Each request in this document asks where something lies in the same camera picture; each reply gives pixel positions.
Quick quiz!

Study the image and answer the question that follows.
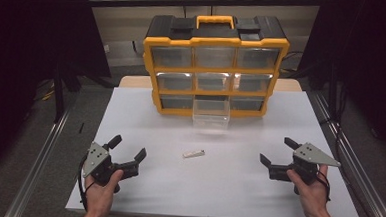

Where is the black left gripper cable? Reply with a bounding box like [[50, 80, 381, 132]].
[[76, 155, 95, 211]]

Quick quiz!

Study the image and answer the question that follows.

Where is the clear plastic drawer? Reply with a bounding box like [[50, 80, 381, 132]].
[[191, 94, 232, 130]]

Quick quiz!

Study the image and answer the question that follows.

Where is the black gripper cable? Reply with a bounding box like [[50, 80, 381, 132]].
[[76, 155, 95, 211], [315, 169, 333, 202]]

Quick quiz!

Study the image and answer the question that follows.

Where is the black curtain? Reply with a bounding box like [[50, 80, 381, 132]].
[[292, 0, 386, 167], [0, 0, 117, 192]]

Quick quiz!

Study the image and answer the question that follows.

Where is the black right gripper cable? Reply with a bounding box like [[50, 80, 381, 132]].
[[315, 169, 333, 202]]

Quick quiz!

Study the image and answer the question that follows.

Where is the yellow black drawer organizer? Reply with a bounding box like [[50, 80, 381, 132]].
[[139, 11, 292, 122]]

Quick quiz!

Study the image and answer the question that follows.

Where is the black floor cable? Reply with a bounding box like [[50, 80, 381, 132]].
[[279, 50, 306, 79]]

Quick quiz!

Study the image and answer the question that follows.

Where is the person's right hand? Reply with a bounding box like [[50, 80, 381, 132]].
[[283, 163, 332, 217]]

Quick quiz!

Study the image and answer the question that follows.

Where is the person's left hand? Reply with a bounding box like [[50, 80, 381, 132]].
[[82, 167, 126, 217]]

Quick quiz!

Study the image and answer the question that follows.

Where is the black metal stand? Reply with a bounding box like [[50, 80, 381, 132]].
[[50, 60, 68, 124]]

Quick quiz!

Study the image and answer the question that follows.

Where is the yellow floor cable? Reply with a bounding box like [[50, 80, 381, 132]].
[[40, 89, 56, 103]]

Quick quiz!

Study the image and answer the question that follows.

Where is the small white plastic piece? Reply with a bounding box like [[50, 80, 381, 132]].
[[181, 148, 206, 160]]

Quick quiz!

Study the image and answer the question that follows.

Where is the metal floor rail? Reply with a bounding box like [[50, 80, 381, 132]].
[[303, 91, 386, 217], [4, 107, 72, 217]]

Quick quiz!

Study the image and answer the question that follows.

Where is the black horizontal bar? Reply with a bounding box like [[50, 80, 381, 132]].
[[85, 0, 325, 20]]

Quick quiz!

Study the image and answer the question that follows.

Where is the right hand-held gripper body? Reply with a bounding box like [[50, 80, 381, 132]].
[[267, 140, 343, 188]]

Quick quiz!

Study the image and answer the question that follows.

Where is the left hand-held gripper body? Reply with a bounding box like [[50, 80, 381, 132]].
[[82, 141, 142, 190]]

